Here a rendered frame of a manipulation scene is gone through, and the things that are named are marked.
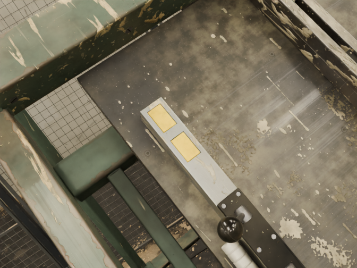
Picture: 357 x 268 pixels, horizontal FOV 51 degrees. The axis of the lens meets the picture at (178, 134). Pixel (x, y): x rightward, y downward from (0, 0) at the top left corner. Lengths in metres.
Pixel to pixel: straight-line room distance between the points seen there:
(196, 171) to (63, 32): 0.34
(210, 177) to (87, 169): 0.24
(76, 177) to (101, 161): 0.06
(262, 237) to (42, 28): 0.53
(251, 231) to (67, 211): 0.31
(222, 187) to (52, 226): 0.29
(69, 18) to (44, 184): 0.30
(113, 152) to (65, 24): 0.26
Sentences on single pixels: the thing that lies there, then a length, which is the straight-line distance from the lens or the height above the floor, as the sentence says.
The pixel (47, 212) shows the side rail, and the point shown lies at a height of 1.61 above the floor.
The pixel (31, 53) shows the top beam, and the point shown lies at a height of 1.82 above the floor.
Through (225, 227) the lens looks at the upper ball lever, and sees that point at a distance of 0.54.
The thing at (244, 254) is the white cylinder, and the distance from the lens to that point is 0.68.
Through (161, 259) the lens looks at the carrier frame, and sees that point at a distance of 1.72.
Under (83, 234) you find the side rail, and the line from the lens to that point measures 0.65.
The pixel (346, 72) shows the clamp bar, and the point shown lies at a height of 1.51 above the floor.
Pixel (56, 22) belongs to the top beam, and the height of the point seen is 1.85.
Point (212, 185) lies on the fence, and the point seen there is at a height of 1.50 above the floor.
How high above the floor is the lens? 1.87
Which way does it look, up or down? 25 degrees down
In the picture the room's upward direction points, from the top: 30 degrees counter-clockwise
